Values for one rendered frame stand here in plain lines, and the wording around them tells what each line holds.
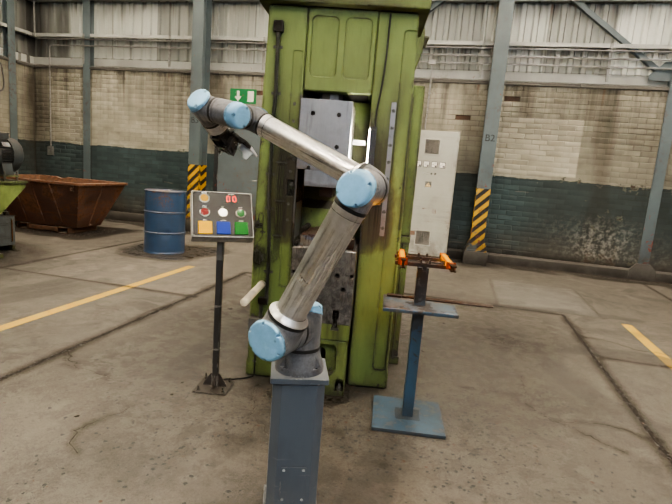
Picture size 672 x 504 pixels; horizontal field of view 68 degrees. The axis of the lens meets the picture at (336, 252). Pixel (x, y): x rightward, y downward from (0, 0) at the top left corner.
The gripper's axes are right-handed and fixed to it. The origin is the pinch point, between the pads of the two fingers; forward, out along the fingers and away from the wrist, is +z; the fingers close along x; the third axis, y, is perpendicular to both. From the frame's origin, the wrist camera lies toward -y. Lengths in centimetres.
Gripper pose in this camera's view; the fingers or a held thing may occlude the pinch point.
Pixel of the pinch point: (242, 152)
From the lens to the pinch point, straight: 216.8
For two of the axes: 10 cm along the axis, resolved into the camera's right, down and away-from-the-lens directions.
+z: 2.6, 4.0, 8.8
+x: 9.0, 2.3, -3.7
